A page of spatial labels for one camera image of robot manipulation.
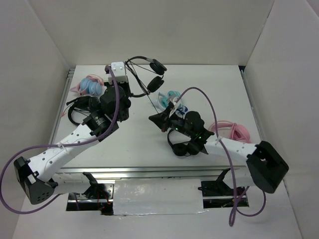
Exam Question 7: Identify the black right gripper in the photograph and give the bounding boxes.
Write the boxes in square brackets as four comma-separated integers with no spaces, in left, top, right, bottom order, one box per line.
[149,106,194,138]

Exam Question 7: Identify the black wired headphones taped band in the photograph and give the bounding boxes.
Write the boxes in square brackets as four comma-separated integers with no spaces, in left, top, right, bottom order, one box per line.
[124,56,167,114]

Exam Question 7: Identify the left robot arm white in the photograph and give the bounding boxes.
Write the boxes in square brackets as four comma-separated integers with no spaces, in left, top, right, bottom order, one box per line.
[13,82,132,205]

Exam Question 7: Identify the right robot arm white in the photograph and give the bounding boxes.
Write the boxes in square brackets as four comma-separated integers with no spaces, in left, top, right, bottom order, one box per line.
[149,111,289,194]

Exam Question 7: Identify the teal white folded headphones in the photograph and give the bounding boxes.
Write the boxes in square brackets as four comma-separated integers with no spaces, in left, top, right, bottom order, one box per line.
[152,91,188,117]

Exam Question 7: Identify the blue pink headphones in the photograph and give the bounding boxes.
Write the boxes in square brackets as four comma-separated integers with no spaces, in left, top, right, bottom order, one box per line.
[69,74,104,96]

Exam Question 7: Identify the black small headphones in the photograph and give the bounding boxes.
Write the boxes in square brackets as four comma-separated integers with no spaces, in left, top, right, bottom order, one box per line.
[167,129,200,157]

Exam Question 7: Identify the black headset with microphone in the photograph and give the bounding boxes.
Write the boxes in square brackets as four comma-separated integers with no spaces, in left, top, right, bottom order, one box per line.
[61,96,100,126]

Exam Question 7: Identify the white foil covered panel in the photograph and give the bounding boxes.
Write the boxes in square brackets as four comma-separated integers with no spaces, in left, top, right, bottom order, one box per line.
[113,179,204,216]

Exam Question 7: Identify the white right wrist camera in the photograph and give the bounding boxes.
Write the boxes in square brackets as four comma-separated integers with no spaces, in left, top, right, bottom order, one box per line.
[168,96,180,117]

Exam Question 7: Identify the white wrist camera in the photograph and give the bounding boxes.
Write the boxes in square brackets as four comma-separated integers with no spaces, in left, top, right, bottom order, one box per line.
[105,62,128,84]
[168,96,180,117]

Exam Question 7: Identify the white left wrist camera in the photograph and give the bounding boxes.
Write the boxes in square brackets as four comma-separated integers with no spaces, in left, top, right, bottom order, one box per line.
[105,62,128,84]

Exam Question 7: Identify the aluminium frame rail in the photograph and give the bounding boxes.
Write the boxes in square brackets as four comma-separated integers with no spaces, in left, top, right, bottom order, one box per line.
[61,65,260,178]

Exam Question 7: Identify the pink headphones with cable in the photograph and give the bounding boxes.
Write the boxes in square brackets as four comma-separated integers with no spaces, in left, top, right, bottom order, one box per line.
[209,120,251,143]

